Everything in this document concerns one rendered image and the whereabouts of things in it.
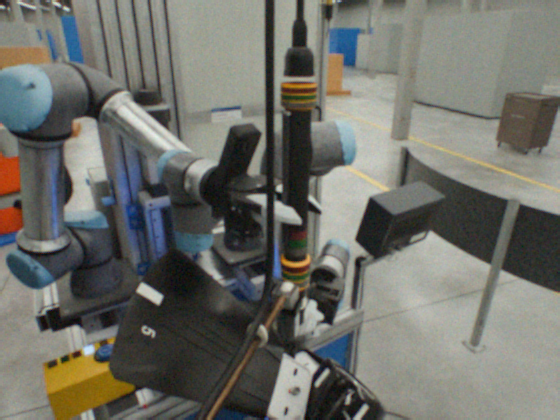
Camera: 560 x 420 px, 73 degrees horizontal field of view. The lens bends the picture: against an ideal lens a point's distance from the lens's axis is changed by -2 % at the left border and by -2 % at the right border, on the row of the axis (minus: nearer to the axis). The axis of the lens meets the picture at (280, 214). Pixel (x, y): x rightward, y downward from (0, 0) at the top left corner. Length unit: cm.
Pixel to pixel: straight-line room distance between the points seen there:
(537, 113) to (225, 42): 562
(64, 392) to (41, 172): 45
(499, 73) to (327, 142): 932
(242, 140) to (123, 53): 77
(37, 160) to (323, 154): 61
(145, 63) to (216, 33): 118
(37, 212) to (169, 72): 57
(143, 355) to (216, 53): 208
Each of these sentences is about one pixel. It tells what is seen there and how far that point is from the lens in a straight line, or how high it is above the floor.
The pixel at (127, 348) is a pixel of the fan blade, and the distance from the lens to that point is 46.
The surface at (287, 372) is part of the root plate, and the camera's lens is 60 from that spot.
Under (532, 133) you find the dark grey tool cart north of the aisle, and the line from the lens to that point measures 724.
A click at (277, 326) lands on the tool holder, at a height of 132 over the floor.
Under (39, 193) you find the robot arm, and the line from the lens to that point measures 97.
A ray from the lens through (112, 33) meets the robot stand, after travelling 125.
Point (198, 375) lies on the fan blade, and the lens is 50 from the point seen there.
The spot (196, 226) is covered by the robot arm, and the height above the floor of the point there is 139.
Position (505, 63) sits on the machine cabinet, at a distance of 1023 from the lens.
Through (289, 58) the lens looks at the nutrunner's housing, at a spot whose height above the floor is 169.
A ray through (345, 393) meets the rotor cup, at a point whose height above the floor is 126.
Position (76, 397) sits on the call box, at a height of 103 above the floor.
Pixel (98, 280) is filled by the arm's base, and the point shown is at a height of 109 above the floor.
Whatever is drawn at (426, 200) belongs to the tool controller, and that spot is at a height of 123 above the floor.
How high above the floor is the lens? 171
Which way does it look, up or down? 25 degrees down
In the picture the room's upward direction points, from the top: straight up
